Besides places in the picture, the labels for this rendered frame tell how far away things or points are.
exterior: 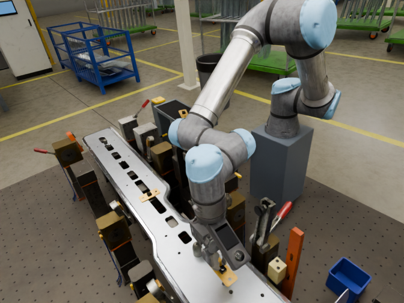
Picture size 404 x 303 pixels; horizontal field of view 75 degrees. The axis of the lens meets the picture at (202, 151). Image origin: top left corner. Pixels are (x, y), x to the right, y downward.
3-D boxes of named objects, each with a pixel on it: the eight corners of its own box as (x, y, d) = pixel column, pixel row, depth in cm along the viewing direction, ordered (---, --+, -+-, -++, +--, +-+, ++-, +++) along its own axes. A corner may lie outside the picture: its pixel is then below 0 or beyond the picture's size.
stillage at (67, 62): (62, 68, 656) (45, 27, 602) (92, 60, 695) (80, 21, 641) (77, 79, 576) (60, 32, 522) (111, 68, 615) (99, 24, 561)
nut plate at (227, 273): (207, 263, 73) (207, 261, 72) (218, 255, 74) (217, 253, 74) (227, 287, 67) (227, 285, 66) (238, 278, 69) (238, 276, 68)
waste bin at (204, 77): (193, 107, 405) (187, 59, 364) (217, 97, 431) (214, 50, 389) (216, 116, 372) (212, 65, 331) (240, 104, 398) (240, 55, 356)
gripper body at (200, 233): (214, 222, 72) (210, 189, 66) (235, 242, 66) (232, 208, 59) (190, 237, 69) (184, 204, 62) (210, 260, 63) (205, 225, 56)
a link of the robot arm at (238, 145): (220, 119, 66) (191, 139, 60) (260, 131, 60) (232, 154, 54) (221, 145, 71) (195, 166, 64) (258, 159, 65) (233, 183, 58)
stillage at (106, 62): (78, 81, 559) (61, 33, 505) (112, 71, 601) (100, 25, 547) (103, 94, 482) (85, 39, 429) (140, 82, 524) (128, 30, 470)
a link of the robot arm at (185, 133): (244, -12, 75) (156, 133, 66) (280, -13, 69) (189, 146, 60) (254, 21, 85) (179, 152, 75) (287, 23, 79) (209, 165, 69)
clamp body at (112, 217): (113, 278, 111) (86, 223, 91) (139, 262, 116) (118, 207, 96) (119, 290, 106) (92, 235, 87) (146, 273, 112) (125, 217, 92)
